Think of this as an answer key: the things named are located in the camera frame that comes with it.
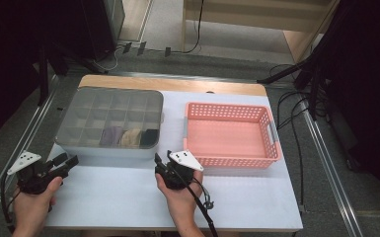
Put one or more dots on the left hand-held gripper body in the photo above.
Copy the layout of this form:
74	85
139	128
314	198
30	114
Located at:
33	177

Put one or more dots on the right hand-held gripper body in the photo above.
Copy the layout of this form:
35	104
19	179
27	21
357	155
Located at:
177	171

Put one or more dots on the black sock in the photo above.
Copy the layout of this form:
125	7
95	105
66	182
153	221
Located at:
149	138

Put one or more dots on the cream sock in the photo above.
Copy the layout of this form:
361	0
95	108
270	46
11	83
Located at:
131	139

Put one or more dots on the white divided organizer box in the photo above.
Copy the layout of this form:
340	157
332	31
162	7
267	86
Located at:
112	153

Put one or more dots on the purple sock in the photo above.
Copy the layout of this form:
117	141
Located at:
111	136

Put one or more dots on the pink perforated basket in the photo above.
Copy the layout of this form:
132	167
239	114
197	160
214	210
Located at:
230	161

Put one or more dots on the person's right hand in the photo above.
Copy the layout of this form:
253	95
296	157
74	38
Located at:
181	200

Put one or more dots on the person's left hand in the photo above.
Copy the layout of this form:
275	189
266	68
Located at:
33	210

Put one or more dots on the black metal stand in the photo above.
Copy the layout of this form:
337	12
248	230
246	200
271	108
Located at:
314	85
42	72

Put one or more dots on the small black floor block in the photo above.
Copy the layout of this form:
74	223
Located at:
127	47
167	51
141	48

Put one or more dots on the dark curtain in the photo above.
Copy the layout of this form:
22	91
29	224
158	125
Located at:
368	82
13	65

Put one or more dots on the black cabinet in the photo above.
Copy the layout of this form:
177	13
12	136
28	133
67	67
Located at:
102	26

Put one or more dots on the metal floor rail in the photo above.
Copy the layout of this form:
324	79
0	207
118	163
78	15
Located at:
16	131
329	171

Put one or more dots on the light wooden frame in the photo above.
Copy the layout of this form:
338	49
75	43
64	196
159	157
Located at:
243	13

